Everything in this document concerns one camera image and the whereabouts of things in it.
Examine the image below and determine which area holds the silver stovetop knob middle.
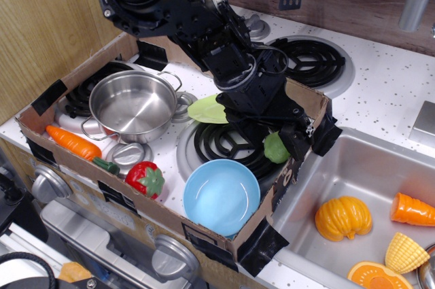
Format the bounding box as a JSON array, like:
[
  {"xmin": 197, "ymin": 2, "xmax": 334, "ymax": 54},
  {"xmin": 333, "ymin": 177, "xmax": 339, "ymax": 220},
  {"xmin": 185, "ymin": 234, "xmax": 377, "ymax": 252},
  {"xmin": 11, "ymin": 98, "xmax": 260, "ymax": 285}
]
[{"xmin": 171, "ymin": 91, "xmax": 197, "ymax": 123}]

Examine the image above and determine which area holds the grey faucet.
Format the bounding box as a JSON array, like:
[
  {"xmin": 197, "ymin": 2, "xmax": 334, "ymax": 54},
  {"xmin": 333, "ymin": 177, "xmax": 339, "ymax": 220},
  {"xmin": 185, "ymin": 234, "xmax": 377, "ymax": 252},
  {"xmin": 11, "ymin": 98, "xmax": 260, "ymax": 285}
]
[{"xmin": 398, "ymin": 0, "xmax": 429, "ymax": 33}]

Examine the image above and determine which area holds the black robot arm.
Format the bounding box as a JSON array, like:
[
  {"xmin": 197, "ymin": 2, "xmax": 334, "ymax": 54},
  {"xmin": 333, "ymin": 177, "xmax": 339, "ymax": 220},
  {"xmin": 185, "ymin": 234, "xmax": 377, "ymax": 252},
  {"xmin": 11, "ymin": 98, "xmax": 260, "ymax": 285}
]
[{"xmin": 99, "ymin": 0, "xmax": 313, "ymax": 160}]

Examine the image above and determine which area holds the silver pot rim corner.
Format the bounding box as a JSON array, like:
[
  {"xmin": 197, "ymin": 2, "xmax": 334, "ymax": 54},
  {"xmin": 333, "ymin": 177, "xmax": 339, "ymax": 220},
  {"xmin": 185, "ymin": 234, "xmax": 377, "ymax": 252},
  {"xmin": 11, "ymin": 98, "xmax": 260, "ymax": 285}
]
[{"xmin": 417, "ymin": 244, "xmax": 435, "ymax": 289}]

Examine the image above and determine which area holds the silver oven knob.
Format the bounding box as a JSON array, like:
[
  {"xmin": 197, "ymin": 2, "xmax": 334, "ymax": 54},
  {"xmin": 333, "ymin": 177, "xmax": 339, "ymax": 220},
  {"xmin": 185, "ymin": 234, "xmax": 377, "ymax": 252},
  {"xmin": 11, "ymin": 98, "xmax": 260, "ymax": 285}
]
[
  {"xmin": 152, "ymin": 235, "xmax": 199, "ymax": 280},
  {"xmin": 31, "ymin": 165, "xmax": 73, "ymax": 203}
]

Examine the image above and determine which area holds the front right stove burner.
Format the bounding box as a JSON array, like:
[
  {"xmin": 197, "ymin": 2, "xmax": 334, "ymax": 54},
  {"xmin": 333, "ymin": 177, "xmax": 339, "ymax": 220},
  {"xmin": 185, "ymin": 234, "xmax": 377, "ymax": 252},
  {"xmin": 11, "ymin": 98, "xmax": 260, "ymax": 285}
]
[{"xmin": 176, "ymin": 122, "xmax": 285, "ymax": 197}]

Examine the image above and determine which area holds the cardboard fence box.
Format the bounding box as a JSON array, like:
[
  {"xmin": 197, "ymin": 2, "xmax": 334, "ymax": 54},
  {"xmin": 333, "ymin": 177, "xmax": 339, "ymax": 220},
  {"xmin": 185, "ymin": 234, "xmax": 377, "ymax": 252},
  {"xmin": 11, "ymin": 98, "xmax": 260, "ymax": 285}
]
[{"xmin": 14, "ymin": 30, "xmax": 343, "ymax": 277}]

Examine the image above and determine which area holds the black cable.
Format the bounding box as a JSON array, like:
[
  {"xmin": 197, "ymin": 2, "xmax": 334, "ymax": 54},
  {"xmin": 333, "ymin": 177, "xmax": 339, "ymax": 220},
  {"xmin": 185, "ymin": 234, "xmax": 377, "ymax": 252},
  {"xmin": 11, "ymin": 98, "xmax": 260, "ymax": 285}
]
[{"xmin": 0, "ymin": 252, "xmax": 55, "ymax": 289}]

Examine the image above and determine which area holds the silver oven knob right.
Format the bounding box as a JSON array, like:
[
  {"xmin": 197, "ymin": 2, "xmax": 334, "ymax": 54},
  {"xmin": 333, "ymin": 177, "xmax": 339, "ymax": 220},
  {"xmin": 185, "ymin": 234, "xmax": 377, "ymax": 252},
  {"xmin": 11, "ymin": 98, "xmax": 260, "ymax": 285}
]
[{"xmin": 152, "ymin": 235, "xmax": 199, "ymax": 280}]

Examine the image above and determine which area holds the blue plastic bowl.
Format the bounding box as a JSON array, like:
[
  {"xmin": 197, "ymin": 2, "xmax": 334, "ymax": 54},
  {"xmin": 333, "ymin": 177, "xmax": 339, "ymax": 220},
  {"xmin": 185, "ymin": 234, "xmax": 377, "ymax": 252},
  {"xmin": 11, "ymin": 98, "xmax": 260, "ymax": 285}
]
[{"xmin": 183, "ymin": 159, "xmax": 260, "ymax": 237}]

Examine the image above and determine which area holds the silver sink basin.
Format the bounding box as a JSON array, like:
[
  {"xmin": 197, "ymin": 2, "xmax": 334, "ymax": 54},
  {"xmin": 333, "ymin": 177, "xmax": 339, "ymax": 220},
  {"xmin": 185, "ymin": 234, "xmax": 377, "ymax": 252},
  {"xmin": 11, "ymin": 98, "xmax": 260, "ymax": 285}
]
[{"xmin": 273, "ymin": 128, "xmax": 434, "ymax": 288}]

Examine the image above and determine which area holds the front left stove burner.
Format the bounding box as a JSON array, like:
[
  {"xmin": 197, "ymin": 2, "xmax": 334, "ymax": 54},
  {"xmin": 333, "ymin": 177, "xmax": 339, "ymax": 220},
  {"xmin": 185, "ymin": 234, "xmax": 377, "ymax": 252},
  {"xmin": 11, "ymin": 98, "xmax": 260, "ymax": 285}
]
[{"xmin": 55, "ymin": 61, "xmax": 142, "ymax": 134}]

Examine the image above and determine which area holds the silver stovetop knob back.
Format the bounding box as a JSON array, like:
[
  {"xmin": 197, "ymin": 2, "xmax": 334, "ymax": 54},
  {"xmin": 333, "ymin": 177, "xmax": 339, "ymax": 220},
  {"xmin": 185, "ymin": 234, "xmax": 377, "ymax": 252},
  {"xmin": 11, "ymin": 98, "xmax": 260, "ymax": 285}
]
[{"xmin": 245, "ymin": 14, "xmax": 271, "ymax": 41}]

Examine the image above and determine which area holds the orange toy carrot piece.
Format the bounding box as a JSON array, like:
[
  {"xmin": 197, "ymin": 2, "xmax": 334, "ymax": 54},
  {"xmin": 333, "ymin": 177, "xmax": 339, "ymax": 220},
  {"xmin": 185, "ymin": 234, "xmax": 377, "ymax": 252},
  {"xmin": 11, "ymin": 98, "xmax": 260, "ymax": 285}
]
[{"xmin": 389, "ymin": 192, "xmax": 434, "ymax": 227}]

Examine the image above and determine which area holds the orange toy fruit slice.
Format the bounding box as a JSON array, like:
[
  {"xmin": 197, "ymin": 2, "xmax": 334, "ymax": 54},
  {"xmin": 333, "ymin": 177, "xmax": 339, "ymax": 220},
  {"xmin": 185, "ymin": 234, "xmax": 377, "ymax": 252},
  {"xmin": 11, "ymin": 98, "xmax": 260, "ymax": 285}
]
[{"xmin": 347, "ymin": 261, "xmax": 413, "ymax": 289}]

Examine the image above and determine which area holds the silver stovetop knob front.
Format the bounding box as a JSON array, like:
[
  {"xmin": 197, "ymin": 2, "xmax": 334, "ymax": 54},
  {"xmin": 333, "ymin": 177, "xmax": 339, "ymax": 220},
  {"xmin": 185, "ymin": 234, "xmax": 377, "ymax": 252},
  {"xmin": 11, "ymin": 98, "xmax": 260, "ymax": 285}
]
[{"xmin": 106, "ymin": 143, "xmax": 154, "ymax": 179}]

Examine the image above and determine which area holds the red toy strawberry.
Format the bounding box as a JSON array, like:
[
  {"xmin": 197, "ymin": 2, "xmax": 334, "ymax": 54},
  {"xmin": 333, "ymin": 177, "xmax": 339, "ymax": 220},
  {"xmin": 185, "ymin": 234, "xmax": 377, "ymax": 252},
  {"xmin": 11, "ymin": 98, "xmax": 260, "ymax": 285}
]
[{"xmin": 124, "ymin": 161, "xmax": 165, "ymax": 200}]

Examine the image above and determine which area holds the silver oven knob left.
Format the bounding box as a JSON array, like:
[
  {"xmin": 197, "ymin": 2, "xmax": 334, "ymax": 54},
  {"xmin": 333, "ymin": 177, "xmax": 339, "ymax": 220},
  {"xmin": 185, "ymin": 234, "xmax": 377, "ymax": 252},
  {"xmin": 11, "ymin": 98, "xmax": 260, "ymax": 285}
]
[{"xmin": 31, "ymin": 165, "xmax": 73, "ymax": 203}]

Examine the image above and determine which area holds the silver oven door handle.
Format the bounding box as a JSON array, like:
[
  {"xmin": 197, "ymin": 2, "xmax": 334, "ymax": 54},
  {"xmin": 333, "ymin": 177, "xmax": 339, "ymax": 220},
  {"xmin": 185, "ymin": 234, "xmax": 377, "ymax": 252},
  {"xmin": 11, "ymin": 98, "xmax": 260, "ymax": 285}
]
[{"xmin": 41, "ymin": 201, "xmax": 193, "ymax": 288}]

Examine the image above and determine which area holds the stainless steel pot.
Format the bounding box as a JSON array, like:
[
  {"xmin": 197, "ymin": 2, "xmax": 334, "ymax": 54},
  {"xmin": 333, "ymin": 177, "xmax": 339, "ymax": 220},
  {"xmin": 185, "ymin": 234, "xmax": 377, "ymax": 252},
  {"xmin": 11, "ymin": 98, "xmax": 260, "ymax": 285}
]
[{"xmin": 81, "ymin": 70, "xmax": 183, "ymax": 143}]

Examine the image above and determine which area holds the silver stovetop knob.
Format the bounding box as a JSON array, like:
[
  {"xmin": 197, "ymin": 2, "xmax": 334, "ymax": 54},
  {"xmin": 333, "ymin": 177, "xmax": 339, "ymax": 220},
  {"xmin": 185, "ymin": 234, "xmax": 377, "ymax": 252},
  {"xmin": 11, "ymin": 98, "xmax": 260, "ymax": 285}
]
[
  {"xmin": 245, "ymin": 14, "xmax": 271, "ymax": 41},
  {"xmin": 171, "ymin": 91, "xmax": 197, "ymax": 123},
  {"xmin": 106, "ymin": 143, "xmax": 154, "ymax": 179}
]

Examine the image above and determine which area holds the yellow sponge piece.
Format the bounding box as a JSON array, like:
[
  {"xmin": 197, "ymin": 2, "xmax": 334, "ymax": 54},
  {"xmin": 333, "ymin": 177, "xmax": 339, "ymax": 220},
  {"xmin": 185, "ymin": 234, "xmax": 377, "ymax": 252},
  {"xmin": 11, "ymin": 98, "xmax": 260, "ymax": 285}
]
[{"xmin": 58, "ymin": 262, "xmax": 92, "ymax": 283}]

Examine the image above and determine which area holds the green plastic plate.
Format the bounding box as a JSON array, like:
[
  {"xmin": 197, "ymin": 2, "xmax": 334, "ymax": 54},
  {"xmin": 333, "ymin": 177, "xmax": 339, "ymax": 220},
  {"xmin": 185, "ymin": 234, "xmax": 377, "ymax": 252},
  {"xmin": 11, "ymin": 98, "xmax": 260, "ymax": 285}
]
[{"xmin": 188, "ymin": 94, "xmax": 228, "ymax": 124}]

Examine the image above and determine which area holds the stove burner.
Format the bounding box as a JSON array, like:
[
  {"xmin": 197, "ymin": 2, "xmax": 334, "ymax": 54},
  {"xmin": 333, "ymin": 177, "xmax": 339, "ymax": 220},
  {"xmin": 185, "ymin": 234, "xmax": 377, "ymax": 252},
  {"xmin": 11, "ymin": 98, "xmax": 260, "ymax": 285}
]
[
  {"xmin": 55, "ymin": 61, "xmax": 142, "ymax": 134},
  {"xmin": 268, "ymin": 35, "xmax": 355, "ymax": 99},
  {"xmin": 176, "ymin": 122, "xmax": 285, "ymax": 197}
]

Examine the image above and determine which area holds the yellow toy corn piece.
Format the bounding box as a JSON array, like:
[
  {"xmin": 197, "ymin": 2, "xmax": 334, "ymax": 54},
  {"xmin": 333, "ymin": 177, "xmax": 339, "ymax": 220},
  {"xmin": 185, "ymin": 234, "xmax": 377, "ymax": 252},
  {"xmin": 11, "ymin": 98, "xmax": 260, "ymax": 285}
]
[{"xmin": 385, "ymin": 233, "xmax": 430, "ymax": 274}]

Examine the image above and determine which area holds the back right stove burner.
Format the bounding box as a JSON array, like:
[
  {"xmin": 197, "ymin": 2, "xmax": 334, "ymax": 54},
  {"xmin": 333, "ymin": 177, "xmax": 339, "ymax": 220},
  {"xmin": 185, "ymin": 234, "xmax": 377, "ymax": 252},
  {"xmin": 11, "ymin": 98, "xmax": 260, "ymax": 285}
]
[{"xmin": 268, "ymin": 35, "xmax": 355, "ymax": 99}]

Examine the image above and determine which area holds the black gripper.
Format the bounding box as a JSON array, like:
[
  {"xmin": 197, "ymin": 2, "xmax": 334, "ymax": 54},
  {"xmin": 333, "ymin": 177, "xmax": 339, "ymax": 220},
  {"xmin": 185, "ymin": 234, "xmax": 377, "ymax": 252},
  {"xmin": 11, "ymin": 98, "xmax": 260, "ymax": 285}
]
[{"xmin": 215, "ymin": 49, "xmax": 315, "ymax": 161}]

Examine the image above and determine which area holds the orange toy pumpkin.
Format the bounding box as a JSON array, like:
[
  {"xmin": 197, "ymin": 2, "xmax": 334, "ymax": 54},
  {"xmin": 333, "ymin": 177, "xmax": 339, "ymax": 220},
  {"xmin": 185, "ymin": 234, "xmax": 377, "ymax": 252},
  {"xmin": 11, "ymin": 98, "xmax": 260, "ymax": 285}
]
[{"xmin": 315, "ymin": 196, "xmax": 372, "ymax": 242}]

